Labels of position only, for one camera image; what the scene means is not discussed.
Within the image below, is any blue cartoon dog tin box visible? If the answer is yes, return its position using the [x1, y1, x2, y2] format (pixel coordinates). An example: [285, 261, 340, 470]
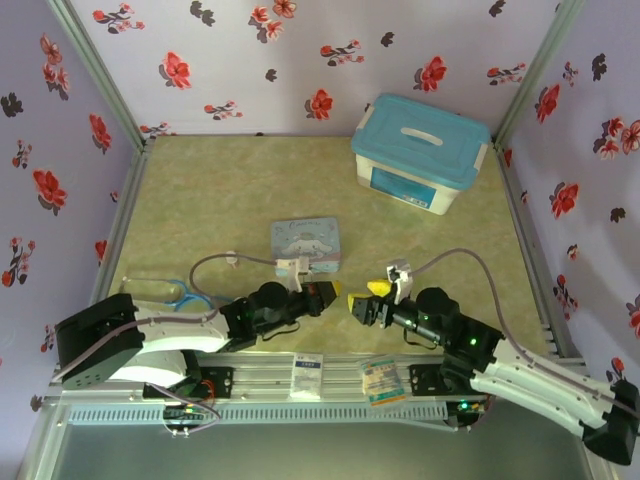
[270, 215, 346, 275]

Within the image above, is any green printed plastic packet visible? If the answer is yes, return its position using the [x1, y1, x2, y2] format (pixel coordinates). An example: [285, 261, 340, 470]
[360, 354, 409, 409]

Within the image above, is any white labelled plastic packet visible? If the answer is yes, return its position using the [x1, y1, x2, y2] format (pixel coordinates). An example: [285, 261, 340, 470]
[289, 352, 325, 400]

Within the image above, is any blue curved plastic tube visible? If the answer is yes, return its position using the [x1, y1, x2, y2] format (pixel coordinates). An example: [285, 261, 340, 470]
[158, 278, 231, 309]

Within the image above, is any small circuit board green light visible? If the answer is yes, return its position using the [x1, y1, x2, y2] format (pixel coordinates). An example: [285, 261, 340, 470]
[163, 405, 207, 436]
[446, 397, 489, 432]

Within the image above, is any clear plastic container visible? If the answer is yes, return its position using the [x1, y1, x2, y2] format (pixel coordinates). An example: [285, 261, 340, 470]
[119, 273, 176, 304]

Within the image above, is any white storage box blue lid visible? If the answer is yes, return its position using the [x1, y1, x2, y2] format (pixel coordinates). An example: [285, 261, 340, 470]
[350, 93, 491, 217]

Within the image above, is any grey right arm cable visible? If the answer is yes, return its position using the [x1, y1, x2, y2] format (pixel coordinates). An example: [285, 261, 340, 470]
[410, 248, 629, 434]

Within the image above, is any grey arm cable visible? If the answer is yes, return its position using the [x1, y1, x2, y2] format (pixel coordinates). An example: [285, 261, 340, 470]
[48, 252, 301, 437]
[410, 248, 629, 434]

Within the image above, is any aluminium rail frame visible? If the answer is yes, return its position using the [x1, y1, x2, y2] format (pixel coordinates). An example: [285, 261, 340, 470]
[42, 349, 599, 409]

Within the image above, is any grey left arm cable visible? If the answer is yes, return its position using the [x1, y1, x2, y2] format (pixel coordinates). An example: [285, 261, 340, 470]
[48, 252, 301, 437]

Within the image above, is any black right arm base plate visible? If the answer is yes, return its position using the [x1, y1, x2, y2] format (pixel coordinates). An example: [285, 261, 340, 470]
[408, 363, 501, 399]

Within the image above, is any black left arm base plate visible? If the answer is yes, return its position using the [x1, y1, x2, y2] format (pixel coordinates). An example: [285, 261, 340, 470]
[143, 366, 235, 401]

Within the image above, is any grey slotted cable duct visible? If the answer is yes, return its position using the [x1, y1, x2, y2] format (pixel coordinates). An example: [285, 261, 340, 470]
[67, 403, 449, 426]

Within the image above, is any aluminium corner post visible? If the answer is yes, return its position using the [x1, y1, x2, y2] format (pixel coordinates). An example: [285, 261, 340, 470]
[492, 0, 586, 146]
[47, 0, 156, 151]

